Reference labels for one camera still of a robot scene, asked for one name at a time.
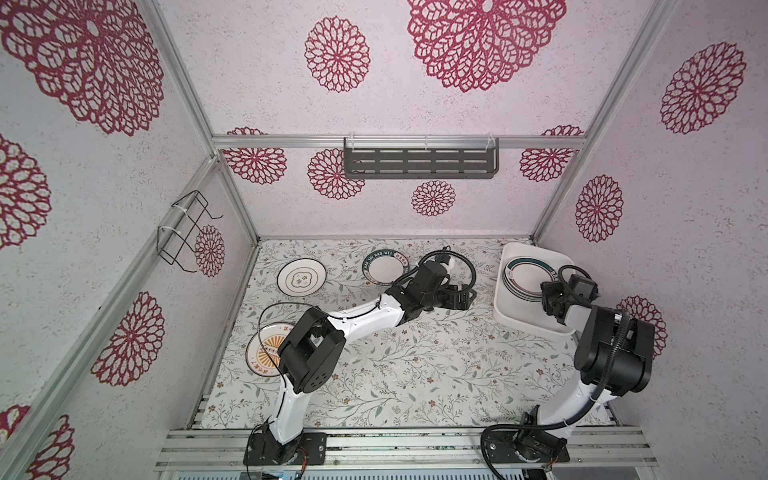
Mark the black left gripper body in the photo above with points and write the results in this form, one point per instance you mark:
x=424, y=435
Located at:
x=447, y=298

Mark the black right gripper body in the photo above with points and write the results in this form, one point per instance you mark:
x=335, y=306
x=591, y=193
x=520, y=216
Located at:
x=553, y=301

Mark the green red ring plate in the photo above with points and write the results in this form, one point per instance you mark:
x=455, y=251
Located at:
x=523, y=276

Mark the small green Hao Shi plate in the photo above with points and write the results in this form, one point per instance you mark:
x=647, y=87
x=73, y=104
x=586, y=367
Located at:
x=383, y=266

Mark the white plate thin green rim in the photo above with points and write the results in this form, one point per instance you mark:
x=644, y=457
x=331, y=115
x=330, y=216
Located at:
x=301, y=277

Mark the orange sunburst plate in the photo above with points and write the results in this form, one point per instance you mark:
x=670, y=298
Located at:
x=261, y=353

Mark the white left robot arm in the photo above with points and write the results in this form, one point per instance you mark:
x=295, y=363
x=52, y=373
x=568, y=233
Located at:
x=308, y=356

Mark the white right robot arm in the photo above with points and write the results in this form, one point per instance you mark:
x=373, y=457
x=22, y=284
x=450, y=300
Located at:
x=614, y=355

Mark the white plastic bin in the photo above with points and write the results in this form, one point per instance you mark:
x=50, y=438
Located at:
x=517, y=301

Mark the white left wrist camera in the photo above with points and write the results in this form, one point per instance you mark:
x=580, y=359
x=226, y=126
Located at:
x=447, y=261

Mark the dark metal wall shelf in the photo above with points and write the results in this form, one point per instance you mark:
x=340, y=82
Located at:
x=424, y=163

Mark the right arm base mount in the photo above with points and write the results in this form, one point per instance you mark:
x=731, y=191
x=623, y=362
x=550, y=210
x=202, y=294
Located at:
x=531, y=441

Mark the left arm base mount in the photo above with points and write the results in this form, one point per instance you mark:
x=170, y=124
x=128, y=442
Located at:
x=262, y=449

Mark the black wire wall rack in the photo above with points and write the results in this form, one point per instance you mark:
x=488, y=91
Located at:
x=193, y=243

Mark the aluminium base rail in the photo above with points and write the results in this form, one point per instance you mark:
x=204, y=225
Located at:
x=403, y=449

